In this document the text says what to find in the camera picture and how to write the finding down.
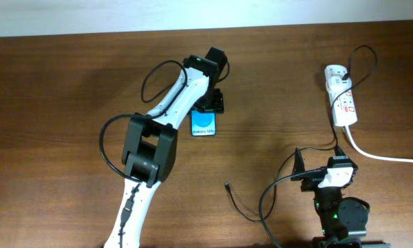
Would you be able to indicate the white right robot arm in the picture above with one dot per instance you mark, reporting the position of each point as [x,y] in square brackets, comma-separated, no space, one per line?
[342,219]

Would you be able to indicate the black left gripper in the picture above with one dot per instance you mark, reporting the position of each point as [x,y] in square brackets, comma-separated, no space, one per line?
[216,106]

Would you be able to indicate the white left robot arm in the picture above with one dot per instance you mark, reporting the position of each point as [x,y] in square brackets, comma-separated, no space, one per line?
[149,151]

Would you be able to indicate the white USB charger adapter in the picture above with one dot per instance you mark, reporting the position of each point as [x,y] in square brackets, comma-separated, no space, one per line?
[336,84]

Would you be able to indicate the white power strip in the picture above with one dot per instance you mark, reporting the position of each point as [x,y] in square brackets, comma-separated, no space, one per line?
[344,111]

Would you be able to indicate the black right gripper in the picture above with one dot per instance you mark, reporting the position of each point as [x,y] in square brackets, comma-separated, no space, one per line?
[311,181]

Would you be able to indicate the blue Galaxy smartphone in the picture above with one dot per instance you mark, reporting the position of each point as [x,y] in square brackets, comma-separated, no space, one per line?
[203,124]

